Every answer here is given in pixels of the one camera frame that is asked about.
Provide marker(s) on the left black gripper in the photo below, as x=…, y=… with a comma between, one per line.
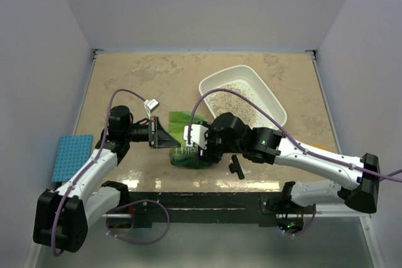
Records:
x=163, y=139

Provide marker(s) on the white litter box tray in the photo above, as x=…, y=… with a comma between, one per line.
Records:
x=245, y=81

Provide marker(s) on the black bag clip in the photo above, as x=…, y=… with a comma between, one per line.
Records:
x=235, y=167

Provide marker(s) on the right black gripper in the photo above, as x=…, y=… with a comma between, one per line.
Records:
x=206, y=155

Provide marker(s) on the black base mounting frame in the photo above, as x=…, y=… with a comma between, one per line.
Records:
x=263, y=209

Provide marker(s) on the green litter bag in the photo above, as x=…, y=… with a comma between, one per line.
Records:
x=183, y=156

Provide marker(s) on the blue perforated block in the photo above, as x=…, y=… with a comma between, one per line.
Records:
x=72, y=153

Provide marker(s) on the cat litter pile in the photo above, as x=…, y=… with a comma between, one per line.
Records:
x=222, y=102

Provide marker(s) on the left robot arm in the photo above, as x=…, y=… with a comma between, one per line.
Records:
x=63, y=216

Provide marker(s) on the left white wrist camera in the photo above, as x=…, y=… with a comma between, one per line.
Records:
x=150, y=106

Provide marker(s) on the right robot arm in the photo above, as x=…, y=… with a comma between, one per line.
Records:
x=351, y=180

